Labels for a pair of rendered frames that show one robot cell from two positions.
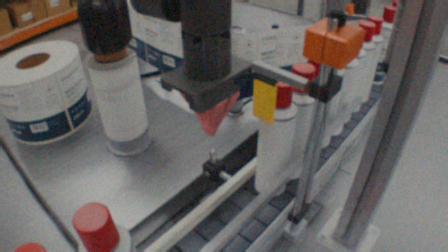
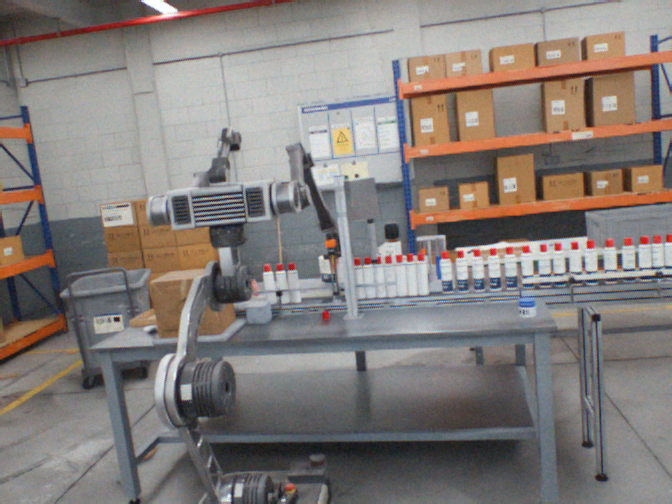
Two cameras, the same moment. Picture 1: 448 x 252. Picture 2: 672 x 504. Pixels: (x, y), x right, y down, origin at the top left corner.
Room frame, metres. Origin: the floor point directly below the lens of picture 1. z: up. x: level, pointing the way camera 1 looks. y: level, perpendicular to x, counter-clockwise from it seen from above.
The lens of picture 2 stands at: (-1.09, -2.66, 1.57)
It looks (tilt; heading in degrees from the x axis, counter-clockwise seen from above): 9 degrees down; 62
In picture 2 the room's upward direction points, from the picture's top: 6 degrees counter-clockwise
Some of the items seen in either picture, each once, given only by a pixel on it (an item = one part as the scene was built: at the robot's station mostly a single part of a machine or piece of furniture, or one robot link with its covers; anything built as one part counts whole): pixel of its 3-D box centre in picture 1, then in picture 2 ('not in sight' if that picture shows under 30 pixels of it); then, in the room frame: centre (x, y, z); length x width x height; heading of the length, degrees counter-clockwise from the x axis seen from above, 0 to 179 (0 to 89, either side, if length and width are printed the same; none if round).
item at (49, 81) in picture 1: (42, 89); (337, 268); (0.58, 0.41, 0.95); 0.20 x 0.20 x 0.14
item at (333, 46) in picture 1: (290, 140); (335, 269); (0.30, -0.07, 1.05); 0.10 x 0.04 x 0.33; 49
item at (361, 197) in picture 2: not in sight; (357, 199); (0.39, -0.20, 1.38); 0.17 x 0.10 x 0.19; 14
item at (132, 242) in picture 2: not in sight; (173, 260); (0.48, 3.88, 0.70); 1.20 x 0.82 x 1.39; 149
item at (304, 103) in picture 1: (295, 125); (358, 278); (0.41, -0.11, 0.98); 0.05 x 0.05 x 0.20
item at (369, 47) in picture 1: (357, 68); (411, 274); (0.61, -0.27, 0.98); 0.05 x 0.05 x 0.20
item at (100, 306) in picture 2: not in sight; (114, 318); (-0.39, 2.60, 0.48); 0.89 x 0.63 x 0.96; 72
